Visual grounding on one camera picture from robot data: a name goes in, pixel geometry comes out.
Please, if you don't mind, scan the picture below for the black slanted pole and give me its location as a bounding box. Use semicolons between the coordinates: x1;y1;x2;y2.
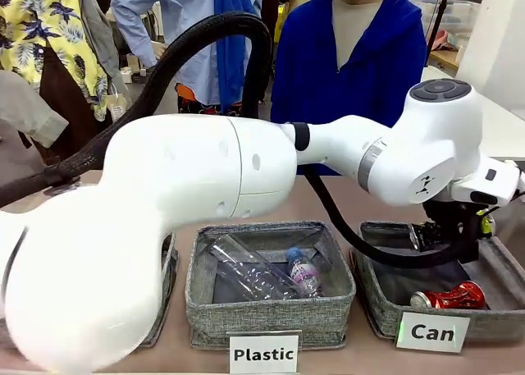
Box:
425;0;454;71

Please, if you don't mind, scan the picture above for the large clear plastic bottle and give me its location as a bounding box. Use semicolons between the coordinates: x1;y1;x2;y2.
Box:
203;234;301;303

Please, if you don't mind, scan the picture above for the crushed red can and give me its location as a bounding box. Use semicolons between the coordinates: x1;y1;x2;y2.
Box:
409;280;488;311

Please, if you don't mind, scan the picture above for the person in light blue shirt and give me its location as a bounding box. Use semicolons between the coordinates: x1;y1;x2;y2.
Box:
110;0;264;117

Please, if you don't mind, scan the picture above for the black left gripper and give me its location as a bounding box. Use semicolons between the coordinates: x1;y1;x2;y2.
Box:
422;199;497;264

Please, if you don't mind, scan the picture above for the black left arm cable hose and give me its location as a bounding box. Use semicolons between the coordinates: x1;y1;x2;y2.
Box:
0;11;482;270

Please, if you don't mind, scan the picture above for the grey fabric plastic basket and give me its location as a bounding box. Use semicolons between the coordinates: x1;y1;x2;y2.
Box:
185;220;358;351

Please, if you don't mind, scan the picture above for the grey sleeved arm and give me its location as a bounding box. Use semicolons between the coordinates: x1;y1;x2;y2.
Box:
0;70;71;150

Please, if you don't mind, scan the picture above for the grey fabric can basket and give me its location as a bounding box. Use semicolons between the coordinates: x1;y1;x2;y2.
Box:
349;220;525;345

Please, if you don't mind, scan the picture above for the white Can label sign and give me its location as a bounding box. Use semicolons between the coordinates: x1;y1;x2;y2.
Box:
395;311;472;354

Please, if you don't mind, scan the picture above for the person in blue hoodie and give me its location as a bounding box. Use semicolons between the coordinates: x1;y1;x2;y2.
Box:
269;0;428;176

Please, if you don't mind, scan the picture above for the person in yellow floral shirt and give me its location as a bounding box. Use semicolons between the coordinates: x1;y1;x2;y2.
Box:
0;0;124;162

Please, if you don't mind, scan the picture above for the white paper hang tag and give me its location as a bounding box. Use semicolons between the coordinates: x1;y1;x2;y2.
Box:
107;94;130;124

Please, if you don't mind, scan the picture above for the grey hanging garment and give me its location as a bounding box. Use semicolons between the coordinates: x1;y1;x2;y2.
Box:
73;0;135;114

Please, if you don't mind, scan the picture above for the white Plastic label sign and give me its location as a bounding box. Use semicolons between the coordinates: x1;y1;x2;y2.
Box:
226;330;303;375

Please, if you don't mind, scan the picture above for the clear plastic storage box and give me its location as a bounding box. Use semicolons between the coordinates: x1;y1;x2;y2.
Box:
420;0;482;53

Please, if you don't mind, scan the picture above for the white side table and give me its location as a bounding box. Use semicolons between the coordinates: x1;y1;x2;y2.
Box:
422;65;525;165

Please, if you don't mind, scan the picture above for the grey fabric bottle basket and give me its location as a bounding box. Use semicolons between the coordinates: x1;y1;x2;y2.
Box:
137;230;180;349

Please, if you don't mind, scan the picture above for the small pink-label plastic bottle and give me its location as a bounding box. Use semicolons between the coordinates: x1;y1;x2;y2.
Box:
285;246;324;299

